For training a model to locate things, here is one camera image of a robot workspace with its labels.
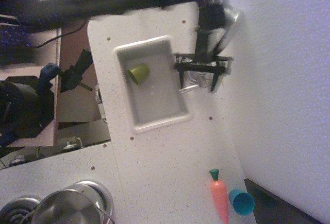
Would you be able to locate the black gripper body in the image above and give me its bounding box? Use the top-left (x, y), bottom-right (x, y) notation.
top-left (174, 3), bottom-right (235, 75)

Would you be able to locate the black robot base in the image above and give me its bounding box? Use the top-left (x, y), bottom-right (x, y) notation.
top-left (1, 76), bottom-right (54, 147)

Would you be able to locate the orange toy carrot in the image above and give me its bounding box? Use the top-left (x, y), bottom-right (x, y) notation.
top-left (209, 169), bottom-right (229, 224)

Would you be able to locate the blue clamp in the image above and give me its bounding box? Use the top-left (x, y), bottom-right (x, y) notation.
top-left (36, 63), bottom-right (62, 94)

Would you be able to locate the green plastic cup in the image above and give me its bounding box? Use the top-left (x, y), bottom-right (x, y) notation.
top-left (127, 63), bottom-right (150, 85)

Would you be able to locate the silver toy faucet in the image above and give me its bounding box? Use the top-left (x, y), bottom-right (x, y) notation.
top-left (174, 5), bottom-right (242, 92)

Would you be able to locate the silver metal pot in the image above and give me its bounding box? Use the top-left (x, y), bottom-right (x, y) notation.
top-left (31, 180), bottom-right (115, 223)

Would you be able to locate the black thin cable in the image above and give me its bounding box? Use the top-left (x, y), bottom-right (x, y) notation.
top-left (33, 0), bottom-right (108, 49)

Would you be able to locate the teal plastic cup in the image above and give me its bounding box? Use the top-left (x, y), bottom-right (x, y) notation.
top-left (228, 189), bottom-right (255, 216)

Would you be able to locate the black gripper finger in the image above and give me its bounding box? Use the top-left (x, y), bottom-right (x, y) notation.
top-left (178, 70), bottom-right (185, 89)
top-left (210, 72), bottom-right (222, 93)

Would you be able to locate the silver stove burner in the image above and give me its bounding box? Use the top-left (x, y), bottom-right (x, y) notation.
top-left (1, 196), bottom-right (41, 223)

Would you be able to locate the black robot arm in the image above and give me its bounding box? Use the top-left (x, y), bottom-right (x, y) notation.
top-left (1, 0), bottom-right (229, 85)

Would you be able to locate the white toy sink basin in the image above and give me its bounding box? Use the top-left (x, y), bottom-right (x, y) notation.
top-left (113, 36), bottom-right (193, 133)

